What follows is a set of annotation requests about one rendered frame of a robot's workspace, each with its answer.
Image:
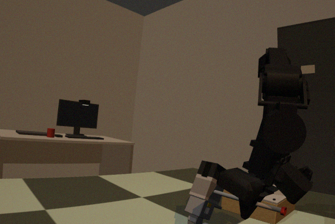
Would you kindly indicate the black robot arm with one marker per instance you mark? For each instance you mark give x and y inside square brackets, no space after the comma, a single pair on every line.
[282,128]

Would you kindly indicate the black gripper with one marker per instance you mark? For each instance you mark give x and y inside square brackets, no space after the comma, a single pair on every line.
[249,187]

